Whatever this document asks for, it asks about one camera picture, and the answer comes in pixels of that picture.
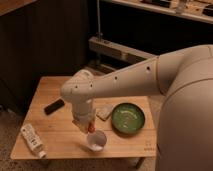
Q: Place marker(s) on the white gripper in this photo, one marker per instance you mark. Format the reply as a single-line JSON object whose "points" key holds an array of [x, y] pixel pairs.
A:
{"points": [[83, 116]]}

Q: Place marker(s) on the red pepper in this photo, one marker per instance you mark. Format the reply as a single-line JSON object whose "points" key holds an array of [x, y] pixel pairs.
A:
{"points": [[90, 127]]}

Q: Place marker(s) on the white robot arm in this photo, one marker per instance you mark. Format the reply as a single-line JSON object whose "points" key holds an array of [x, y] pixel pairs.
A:
{"points": [[185, 126]]}

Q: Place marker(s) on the white ceramic cup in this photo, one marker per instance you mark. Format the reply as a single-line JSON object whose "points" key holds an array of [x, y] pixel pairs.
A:
{"points": [[96, 141]]}

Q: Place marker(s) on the small beige sponge block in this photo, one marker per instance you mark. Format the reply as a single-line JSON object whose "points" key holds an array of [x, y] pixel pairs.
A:
{"points": [[104, 112]]}

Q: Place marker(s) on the black remote control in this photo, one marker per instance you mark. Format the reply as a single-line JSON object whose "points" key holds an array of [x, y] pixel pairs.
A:
{"points": [[54, 106]]}

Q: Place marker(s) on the green plate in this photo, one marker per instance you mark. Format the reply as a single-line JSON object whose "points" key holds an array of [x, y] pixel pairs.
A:
{"points": [[128, 118]]}

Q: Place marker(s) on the wooden low table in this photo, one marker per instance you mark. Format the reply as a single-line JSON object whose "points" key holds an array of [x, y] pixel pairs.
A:
{"points": [[63, 140]]}

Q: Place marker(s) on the white tube with label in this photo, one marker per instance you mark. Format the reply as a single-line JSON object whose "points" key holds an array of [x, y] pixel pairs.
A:
{"points": [[33, 140]]}

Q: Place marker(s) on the grey metal shelf beam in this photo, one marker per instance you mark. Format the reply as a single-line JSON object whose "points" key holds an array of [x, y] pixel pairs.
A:
{"points": [[118, 51]]}

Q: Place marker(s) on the vertical metal pole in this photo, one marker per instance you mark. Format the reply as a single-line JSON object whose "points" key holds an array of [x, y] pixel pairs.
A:
{"points": [[98, 20]]}

